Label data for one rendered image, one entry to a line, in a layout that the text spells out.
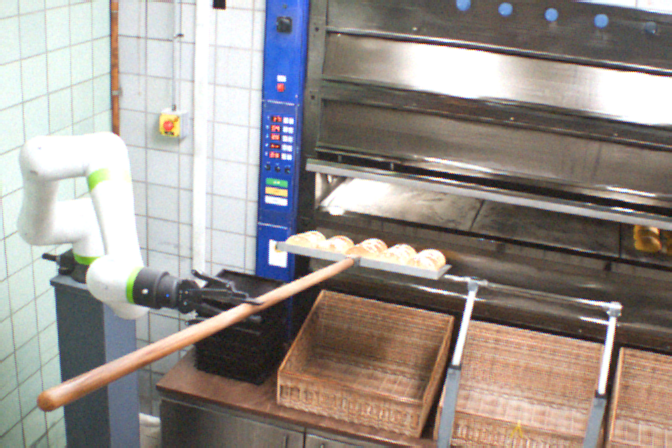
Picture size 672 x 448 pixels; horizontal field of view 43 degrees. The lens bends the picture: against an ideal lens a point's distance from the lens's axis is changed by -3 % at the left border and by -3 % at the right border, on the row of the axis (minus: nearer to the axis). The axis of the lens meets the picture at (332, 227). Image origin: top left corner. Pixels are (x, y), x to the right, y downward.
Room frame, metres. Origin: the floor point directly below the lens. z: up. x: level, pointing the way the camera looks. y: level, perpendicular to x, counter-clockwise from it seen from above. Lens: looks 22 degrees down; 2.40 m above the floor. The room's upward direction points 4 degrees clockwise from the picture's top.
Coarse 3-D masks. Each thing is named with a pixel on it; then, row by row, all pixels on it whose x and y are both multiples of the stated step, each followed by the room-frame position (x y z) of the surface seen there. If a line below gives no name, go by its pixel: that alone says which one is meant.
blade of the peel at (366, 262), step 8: (280, 248) 2.73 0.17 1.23; (288, 248) 2.72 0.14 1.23; (296, 248) 2.72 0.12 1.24; (304, 248) 2.71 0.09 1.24; (312, 248) 2.70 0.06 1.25; (312, 256) 2.70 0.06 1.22; (320, 256) 2.69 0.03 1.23; (328, 256) 2.68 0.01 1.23; (336, 256) 2.68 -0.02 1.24; (344, 256) 2.67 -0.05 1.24; (360, 264) 2.65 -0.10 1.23; (368, 264) 2.65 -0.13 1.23; (376, 264) 2.64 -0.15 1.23; (384, 264) 2.63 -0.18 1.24; (392, 264) 2.63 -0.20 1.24; (448, 264) 2.92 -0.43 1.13; (400, 272) 2.62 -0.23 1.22; (408, 272) 2.61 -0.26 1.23; (416, 272) 2.60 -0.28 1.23; (424, 272) 2.60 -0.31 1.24; (432, 272) 2.59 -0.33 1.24; (440, 272) 2.65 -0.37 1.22
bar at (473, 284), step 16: (496, 288) 2.68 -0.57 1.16; (512, 288) 2.67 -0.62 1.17; (528, 288) 2.66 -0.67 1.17; (576, 304) 2.60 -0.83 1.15; (592, 304) 2.59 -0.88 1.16; (608, 304) 2.58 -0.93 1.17; (464, 320) 2.62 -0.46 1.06; (464, 336) 2.58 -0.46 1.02; (608, 336) 2.51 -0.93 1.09; (608, 352) 2.47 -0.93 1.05; (448, 368) 2.49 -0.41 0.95; (608, 368) 2.43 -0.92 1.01; (448, 384) 2.49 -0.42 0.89; (448, 400) 2.48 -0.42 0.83; (448, 416) 2.48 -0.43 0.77; (592, 416) 2.35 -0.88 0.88; (448, 432) 2.48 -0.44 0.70; (592, 432) 2.35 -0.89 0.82
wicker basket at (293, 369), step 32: (320, 320) 3.18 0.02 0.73; (352, 320) 3.15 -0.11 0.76; (416, 320) 3.09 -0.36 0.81; (448, 320) 3.05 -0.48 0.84; (288, 352) 2.86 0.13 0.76; (320, 352) 3.14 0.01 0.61; (352, 352) 3.11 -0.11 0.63; (384, 352) 3.08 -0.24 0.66; (416, 352) 3.05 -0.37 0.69; (288, 384) 2.76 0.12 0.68; (320, 384) 2.72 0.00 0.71; (352, 384) 2.70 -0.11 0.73; (384, 384) 2.95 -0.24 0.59; (416, 384) 2.97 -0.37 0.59; (352, 416) 2.68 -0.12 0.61; (384, 416) 2.65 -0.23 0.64; (416, 416) 2.62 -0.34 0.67
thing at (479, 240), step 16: (320, 208) 3.28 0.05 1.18; (336, 208) 3.29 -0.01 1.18; (352, 224) 3.21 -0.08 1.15; (368, 224) 3.19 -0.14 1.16; (384, 224) 3.18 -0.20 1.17; (400, 224) 3.16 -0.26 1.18; (416, 224) 3.17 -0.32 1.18; (448, 240) 3.10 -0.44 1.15; (464, 240) 3.09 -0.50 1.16; (480, 240) 3.07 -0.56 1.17; (496, 240) 3.06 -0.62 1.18; (512, 240) 3.08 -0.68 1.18; (528, 256) 3.02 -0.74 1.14; (544, 256) 3.00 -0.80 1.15; (560, 256) 2.98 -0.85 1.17; (576, 256) 2.97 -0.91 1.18; (592, 256) 2.97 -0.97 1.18; (608, 256) 2.98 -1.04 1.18; (624, 272) 2.92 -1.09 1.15; (640, 272) 2.90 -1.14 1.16; (656, 272) 2.88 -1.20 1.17
